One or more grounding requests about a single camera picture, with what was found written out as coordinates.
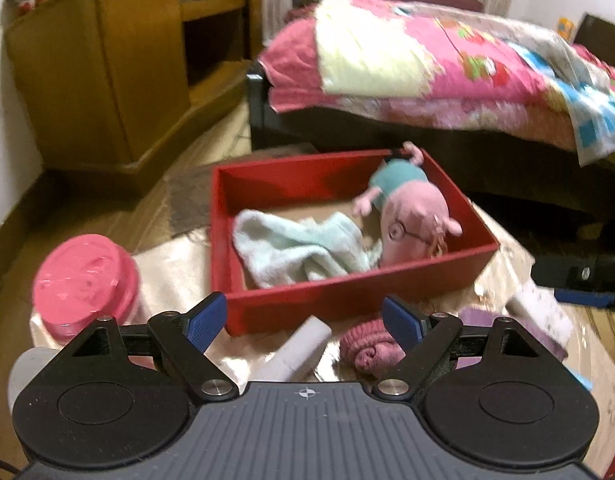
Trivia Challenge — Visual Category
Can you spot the pink fleece blanket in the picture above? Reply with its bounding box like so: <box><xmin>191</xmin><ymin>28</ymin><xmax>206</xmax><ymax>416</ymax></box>
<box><xmin>257</xmin><ymin>22</ymin><xmax>333</xmax><ymax>113</ymax></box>

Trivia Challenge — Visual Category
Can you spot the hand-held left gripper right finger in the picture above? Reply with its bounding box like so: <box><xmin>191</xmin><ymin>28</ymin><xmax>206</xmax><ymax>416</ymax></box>
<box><xmin>372</xmin><ymin>295</ymin><xmax>563</xmax><ymax>402</ymax></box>

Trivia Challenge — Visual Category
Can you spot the pink-lidded plastic jar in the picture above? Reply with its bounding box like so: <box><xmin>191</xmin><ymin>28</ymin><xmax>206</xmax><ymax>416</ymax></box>
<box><xmin>31</xmin><ymin>233</ymin><xmax>160</xmax><ymax>361</ymax></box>

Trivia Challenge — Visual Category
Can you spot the wooden cabinet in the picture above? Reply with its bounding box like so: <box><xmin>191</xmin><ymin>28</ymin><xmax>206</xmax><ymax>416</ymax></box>
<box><xmin>4</xmin><ymin>0</ymin><xmax>265</xmax><ymax>196</ymax></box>

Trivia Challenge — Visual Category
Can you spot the pink sock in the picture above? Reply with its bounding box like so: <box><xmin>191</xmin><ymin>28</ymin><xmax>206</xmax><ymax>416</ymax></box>
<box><xmin>340</xmin><ymin>319</ymin><xmax>408</xmax><ymax>373</ymax></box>

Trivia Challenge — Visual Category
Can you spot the light green towel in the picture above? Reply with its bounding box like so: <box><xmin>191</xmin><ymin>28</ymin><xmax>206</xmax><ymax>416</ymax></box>
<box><xmin>232</xmin><ymin>209</ymin><xmax>383</xmax><ymax>290</ymax></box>

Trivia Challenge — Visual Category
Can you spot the dark wooden board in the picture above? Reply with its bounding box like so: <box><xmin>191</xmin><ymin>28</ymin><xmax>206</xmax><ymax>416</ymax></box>
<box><xmin>572</xmin><ymin>12</ymin><xmax>615</xmax><ymax>68</ymax></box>

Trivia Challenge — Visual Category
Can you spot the dark bed frame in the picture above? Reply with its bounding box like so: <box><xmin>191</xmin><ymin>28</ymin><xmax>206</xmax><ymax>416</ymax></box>
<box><xmin>247</xmin><ymin>60</ymin><xmax>615</xmax><ymax>223</ymax></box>

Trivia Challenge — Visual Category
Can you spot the curtain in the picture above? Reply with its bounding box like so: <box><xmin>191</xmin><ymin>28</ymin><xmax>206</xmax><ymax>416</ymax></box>
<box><xmin>261</xmin><ymin>0</ymin><xmax>308</xmax><ymax>46</ymax></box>

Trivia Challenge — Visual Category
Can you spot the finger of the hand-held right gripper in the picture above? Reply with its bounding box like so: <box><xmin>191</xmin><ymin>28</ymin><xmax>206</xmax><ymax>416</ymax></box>
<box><xmin>552</xmin><ymin>287</ymin><xmax>615</xmax><ymax>309</ymax></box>

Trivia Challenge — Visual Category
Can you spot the pink cartoon print quilt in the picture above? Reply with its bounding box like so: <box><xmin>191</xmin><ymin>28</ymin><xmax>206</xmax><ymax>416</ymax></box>
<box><xmin>312</xmin><ymin>0</ymin><xmax>615</xmax><ymax>168</ymax></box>

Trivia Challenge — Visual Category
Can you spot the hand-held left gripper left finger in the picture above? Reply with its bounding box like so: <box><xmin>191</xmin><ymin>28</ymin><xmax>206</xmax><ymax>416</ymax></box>
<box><xmin>52</xmin><ymin>291</ymin><xmax>240</xmax><ymax>402</ymax></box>

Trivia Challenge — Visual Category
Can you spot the red box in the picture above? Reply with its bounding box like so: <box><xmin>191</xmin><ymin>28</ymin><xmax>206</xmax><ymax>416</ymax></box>
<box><xmin>210</xmin><ymin>147</ymin><xmax>501</xmax><ymax>337</ymax></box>

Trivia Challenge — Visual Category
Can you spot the shiny floral tablecloth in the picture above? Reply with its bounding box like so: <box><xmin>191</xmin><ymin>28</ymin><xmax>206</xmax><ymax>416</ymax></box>
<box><xmin>27</xmin><ymin>200</ymin><xmax>613</xmax><ymax>411</ymax></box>

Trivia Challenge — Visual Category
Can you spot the white roll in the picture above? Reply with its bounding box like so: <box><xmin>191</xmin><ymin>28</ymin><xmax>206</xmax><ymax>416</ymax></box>
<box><xmin>254</xmin><ymin>315</ymin><xmax>333</xmax><ymax>382</ymax></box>

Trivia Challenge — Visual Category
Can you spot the brown mat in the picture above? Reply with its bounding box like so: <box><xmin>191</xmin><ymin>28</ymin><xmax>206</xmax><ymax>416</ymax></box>
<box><xmin>164</xmin><ymin>142</ymin><xmax>318</xmax><ymax>238</ymax></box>

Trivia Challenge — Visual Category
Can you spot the pink pig plush toy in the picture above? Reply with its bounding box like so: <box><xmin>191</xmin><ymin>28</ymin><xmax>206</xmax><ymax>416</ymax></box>
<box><xmin>351</xmin><ymin>141</ymin><xmax>463</xmax><ymax>268</ymax></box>

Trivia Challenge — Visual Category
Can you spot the white packet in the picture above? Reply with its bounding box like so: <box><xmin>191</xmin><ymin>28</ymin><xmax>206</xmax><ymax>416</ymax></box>
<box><xmin>507</xmin><ymin>280</ymin><xmax>575</xmax><ymax>346</ymax></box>

